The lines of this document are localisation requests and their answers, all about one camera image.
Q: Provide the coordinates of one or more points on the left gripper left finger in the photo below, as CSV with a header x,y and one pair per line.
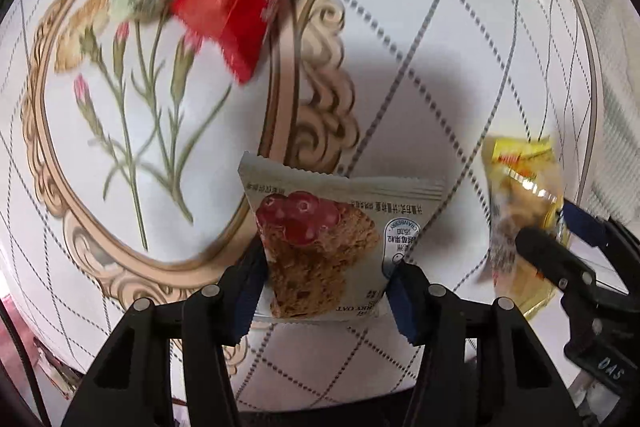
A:
x,y
128,383

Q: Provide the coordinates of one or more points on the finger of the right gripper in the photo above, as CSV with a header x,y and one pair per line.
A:
x,y
553,260
588,228

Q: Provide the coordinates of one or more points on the oat cookie snack packet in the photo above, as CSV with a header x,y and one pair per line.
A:
x,y
331,243

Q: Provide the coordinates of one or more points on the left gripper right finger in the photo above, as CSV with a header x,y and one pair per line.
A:
x,y
482,363

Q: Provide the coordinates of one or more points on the white knitted blanket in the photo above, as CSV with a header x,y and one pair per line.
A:
x,y
615,186

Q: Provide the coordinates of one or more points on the floral quilted bed mat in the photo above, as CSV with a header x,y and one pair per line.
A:
x,y
120,142

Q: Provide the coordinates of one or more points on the yellow snack packet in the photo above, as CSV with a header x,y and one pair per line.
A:
x,y
525,190

